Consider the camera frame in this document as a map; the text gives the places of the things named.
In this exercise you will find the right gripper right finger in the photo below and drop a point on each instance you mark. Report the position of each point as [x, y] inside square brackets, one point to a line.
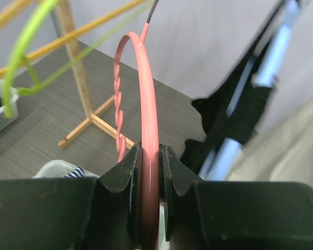
[233, 215]

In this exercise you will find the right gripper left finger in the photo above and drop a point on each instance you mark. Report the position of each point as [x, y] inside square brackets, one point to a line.
[74, 213]

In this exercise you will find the blue striped tank top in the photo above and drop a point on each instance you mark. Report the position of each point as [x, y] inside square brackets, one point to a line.
[78, 172]

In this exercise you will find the light blue hanger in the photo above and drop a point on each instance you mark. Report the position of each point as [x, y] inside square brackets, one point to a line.
[219, 164]

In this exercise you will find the pink hanger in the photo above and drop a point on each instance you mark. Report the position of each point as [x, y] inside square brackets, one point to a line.
[150, 194]

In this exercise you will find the black tank top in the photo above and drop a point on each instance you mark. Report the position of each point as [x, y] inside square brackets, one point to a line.
[233, 110]

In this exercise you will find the yellow hanger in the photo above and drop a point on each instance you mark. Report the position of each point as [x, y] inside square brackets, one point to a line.
[32, 28]

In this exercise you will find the white tank top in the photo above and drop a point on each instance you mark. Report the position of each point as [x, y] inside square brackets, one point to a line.
[284, 153]

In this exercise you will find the white centre basket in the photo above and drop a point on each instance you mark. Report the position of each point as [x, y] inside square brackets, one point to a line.
[58, 169]

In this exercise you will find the white basket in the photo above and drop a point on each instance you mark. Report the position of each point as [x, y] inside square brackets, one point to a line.
[14, 97]
[58, 169]

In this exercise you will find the white left basket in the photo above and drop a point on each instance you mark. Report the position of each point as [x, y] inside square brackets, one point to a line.
[14, 97]

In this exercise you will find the wooden clothes rack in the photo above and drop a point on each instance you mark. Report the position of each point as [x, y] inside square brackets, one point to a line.
[63, 11]

